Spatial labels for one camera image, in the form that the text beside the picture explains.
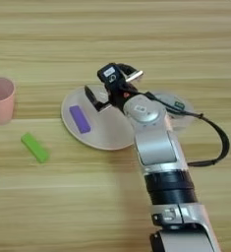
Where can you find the pink plastic cup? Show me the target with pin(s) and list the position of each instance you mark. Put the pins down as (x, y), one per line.
(0, 101)

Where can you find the purple rectangular block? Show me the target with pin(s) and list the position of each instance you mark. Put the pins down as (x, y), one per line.
(80, 119)

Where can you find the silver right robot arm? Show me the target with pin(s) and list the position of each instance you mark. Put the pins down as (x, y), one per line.
(156, 144)

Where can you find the beige round plate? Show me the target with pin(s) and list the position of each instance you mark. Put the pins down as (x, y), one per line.
(110, 131)

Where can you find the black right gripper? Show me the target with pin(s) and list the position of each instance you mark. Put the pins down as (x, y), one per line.
(120, 93)

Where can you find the small black box white label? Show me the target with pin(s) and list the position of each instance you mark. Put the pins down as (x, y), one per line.
(109, 74)

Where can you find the clear plastic round container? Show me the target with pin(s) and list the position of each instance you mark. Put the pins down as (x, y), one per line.
(185, 114)

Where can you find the green rectangular block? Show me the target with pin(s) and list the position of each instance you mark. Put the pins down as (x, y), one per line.
(35, 148)

